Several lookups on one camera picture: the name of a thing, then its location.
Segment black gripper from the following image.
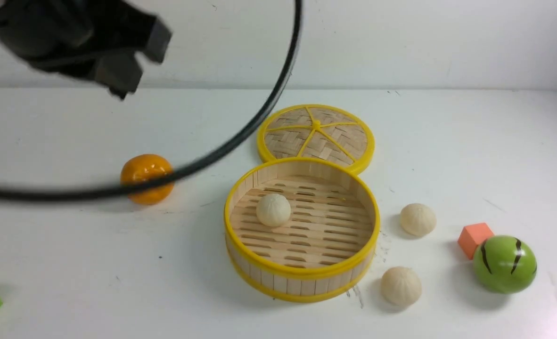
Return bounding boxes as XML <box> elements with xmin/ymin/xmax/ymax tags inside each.
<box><xmin>0</xmin><ymin>0</ymin><xmax>172</xmax><ymax>100</ymax></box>

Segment white bun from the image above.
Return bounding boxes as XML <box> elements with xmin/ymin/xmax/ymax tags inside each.
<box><xmin>400</xmin><ymin>202</ymin><xmax>437</xmax><ymax>237</ymax></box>
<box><xmin>380</xmin><ymin>266</ymin><xmax>422</xmax><ymax>308</ymax></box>
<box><xmin>255</xmin><ymin>194</ymin><xmax>291</xmax><ymax>227</ymax></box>

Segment woven bamboo steamer lid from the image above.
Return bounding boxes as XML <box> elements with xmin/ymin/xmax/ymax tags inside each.
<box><xmin>255</xmin><ymin>105</ymin><xmax>375</xmax><ymax>175</ymax></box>

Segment yellow-rimmed bamboo steamer tray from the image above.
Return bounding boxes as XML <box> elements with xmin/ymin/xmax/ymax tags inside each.
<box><xmin>224</xmin><ymin>157</ymin><xmax>380</xmax><ymax>303</ymax></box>

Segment orange toy tangerine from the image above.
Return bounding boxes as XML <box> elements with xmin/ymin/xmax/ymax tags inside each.
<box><xmin>120</xmin><ymin>154</ymin><xmax>174</xmax><ymax>205</ymax></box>

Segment orange wooden cube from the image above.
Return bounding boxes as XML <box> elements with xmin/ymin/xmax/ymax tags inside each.
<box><xmin>457</xmin><ymin>223</ymin><xmax>494</xmax><ymax>260</ymax></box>

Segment green toy watermelon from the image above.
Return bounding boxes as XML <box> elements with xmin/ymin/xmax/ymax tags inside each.
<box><xmin>473</xmin><ymin>234</ymin><xmax>538</xmax><ymax>294</ymax></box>

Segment black cable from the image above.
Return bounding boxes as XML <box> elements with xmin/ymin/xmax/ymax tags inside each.
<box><xmin>0</xmin><ymin>0</ymin><xmax>303</xmax><ymax>202</ymax></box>

